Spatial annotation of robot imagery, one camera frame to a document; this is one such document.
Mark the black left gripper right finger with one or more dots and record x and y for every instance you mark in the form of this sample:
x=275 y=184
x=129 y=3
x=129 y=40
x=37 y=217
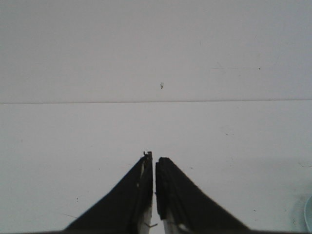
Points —
x=182 y=206

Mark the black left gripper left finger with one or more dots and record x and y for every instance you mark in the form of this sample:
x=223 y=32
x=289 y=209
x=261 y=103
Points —
x=127 y=207

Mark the light blue round plate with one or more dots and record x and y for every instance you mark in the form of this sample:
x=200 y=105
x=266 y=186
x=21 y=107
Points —
x=308 y=214

